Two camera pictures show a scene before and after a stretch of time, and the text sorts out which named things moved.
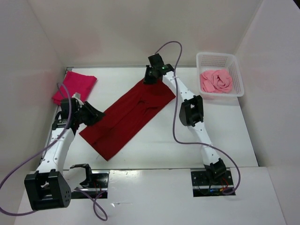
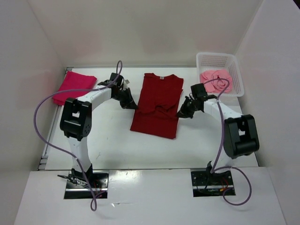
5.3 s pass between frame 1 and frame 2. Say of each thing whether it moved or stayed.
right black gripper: moved
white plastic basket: stayed
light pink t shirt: stayed
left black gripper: moved
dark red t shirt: moved
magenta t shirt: stayed
